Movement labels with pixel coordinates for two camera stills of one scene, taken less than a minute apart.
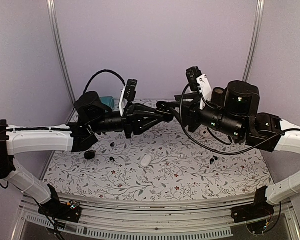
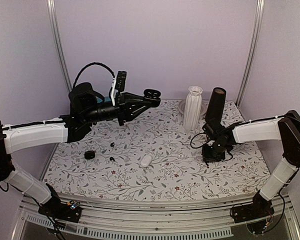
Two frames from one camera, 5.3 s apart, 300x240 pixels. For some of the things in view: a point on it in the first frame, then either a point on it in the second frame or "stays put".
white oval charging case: [146, 160] stays put
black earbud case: [89, 155] stays put
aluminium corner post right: [258, 22] stays put
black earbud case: [165, 109] → [152, 97]
